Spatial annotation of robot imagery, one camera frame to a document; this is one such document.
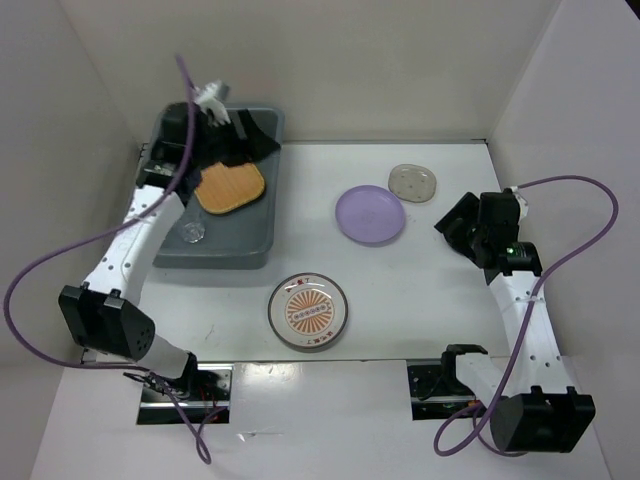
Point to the clear square glass dish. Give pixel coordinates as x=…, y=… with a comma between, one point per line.
x=412, y=183

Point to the clear plastic cup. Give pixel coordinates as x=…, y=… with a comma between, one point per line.
x=191, y=228

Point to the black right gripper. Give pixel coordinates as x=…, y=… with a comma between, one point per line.
x=468, y=207

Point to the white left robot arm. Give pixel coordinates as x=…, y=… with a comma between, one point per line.
x=103, y=314

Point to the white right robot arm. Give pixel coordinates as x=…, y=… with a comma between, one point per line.
x=532, y=404

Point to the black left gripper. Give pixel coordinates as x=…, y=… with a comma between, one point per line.
x=257, y=143

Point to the woven bamboo square tray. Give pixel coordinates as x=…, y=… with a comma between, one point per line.
x=223, y=189

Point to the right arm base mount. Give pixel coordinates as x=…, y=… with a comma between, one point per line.
x=432, y=396

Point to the white orange patterned plate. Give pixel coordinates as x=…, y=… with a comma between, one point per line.
x=308, y=312

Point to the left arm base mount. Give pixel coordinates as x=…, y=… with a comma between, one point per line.
x=209, y=402

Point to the grey plastic bin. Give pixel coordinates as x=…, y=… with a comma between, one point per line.
x=239, y=240

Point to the purple plastic plate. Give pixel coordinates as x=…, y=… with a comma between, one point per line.
x=370, y=214

